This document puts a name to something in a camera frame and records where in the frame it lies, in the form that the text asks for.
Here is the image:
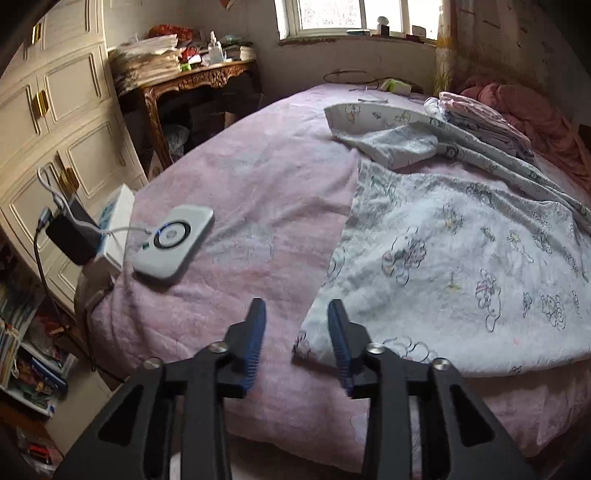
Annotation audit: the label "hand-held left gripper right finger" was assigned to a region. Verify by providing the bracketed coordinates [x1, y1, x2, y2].
[327, 299, 539, 480]

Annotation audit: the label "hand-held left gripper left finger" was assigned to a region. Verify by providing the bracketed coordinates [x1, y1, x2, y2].
[53, 298, 267, 480]

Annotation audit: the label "white cartoon print pants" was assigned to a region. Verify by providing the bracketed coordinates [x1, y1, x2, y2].
[292, 102, 591, 377]

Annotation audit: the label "white power bank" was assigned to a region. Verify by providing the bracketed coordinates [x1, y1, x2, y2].
[133, 204, 215, 281]

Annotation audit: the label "pink bed sheet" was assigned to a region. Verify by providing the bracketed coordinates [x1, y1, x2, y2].
[76, 83, 591, 474]

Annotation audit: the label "black power adapter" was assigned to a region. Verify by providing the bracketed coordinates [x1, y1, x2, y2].
[45, 198, 102, 266]

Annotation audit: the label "bookshelf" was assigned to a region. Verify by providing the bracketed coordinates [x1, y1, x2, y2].
[0, 258, 79, 416]

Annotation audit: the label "pink striped folded cloth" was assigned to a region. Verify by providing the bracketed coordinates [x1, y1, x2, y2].
[438, 91, 535, 160]

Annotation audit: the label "carved wooden table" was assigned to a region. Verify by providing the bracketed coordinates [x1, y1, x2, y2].
[117, 60, 259, 169]

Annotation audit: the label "clear bottle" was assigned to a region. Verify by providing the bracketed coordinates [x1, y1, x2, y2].
[208, 31, 225, 65]

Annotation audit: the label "cream wardrobe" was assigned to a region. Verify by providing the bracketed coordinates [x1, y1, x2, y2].
[0, 0, 148, 315]

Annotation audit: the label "salmon quilt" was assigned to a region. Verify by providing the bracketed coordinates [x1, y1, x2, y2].
[455, 83, 591, 195]

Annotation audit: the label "stack of papers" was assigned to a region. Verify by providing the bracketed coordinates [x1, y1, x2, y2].
[108, 34, 183, 95]

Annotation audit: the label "yellow floral curtain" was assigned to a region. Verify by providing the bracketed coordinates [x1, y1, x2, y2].
[434, 0, 458, 95]

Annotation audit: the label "red plastic bag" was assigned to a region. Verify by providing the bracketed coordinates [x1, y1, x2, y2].
[148, 24, 195, 44]

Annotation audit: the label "window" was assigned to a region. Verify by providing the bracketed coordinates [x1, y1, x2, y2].
[274, 0, 444, 41]

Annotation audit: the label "black cable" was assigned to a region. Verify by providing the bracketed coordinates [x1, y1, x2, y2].
[34, 208, 125, 384]

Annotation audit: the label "white cable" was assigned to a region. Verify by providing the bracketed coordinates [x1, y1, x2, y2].
[39, 166, 151, 236]

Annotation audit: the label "thin cable loop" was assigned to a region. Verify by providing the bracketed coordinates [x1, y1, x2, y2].
[323, 69, 384, 86]

